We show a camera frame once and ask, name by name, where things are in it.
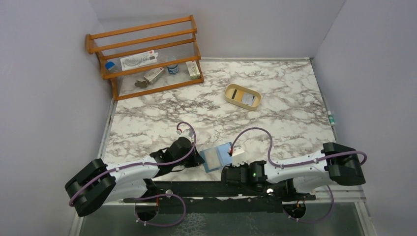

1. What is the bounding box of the blue leather card holder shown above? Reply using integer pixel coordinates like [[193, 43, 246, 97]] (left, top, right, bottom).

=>
[[199, 142, 232, 173]]

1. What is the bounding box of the white card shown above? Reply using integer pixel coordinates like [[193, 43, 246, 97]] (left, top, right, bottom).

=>
[[242, 93, 256, 106]]

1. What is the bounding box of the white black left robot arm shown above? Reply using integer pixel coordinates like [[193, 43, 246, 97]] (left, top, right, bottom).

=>
[[64, 137, 205, 217]]

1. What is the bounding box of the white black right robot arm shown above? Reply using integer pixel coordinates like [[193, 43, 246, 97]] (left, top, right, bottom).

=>
[[221, 143, 367, 194]]

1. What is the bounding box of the yellow grey card in tray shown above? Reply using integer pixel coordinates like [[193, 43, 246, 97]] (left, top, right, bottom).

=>
[[231, 89, 244, 102]]

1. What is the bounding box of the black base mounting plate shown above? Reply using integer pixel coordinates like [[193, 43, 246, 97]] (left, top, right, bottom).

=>
[[123, 181, 316, 214]]

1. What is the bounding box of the green white small box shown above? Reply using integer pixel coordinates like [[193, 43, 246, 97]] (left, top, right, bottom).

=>
[[186, 60, 201, 80]]

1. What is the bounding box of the blue white small jar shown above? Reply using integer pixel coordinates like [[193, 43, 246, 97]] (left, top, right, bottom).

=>
[[167, 64, 179, 74]]

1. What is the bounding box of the beige oval tray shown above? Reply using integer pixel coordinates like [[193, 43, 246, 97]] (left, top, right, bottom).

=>
[[224, 84, 262, 111]]

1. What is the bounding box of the white blister pack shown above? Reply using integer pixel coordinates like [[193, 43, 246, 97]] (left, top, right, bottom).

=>
[[120, 50, 158, 71]]

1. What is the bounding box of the wooden tiered shelf rack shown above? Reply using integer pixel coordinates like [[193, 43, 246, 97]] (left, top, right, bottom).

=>
[[86, 15, 204, 101]]

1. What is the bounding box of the blue white eraser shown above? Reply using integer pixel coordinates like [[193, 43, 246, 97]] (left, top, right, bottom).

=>
[[105, 61, 119, 73]]

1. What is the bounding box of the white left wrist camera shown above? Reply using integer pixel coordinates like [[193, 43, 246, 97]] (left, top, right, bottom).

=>
[[177, 128, 194, 140]]

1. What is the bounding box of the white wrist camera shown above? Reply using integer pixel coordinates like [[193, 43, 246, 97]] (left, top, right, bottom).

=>
[[231, 147, 247, 167], [177, 128, 194, 140]]

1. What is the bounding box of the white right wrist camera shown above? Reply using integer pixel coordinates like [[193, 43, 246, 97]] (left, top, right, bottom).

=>
[[231, 147, 247, 167]]

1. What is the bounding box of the aluminium frame rail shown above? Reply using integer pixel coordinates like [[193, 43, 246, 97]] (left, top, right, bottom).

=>
[[315, 184, 367, 203]]

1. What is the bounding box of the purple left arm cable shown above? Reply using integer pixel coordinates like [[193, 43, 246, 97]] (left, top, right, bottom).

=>
[[68, 121, 197, 228]]

